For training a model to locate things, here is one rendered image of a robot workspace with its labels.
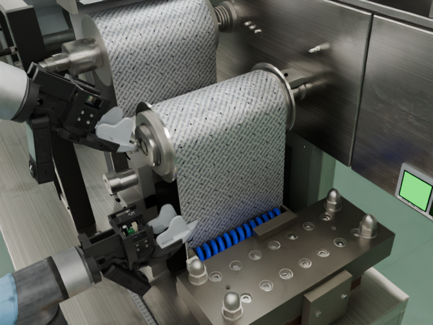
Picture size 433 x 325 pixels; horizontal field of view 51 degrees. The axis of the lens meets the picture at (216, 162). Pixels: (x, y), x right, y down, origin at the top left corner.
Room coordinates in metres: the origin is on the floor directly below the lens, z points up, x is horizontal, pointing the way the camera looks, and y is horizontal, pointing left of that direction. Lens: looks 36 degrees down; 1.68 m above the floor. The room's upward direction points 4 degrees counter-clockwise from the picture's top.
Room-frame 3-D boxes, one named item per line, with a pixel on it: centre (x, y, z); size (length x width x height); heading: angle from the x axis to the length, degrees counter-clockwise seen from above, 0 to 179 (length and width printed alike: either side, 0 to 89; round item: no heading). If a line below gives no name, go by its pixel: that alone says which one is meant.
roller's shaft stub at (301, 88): (0.81, -0.15, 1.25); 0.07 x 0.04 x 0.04; 120
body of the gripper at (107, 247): (0.55, 0.18, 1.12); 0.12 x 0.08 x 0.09; 120
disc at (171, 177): (0.66, 0.10, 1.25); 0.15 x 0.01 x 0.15; 30
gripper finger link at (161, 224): (0.62, 0.09, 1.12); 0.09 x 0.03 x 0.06; 121
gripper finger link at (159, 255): (0.56, 0.11, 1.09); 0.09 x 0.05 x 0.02; 119
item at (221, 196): (0.67, -0.03, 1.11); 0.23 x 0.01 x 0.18; 120
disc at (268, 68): (0.79, -0.11, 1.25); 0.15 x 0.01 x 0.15; 30
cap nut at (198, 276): (0.55, 0.05, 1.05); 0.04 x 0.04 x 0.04
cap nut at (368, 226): (0.63, -0.29, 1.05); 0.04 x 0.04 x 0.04
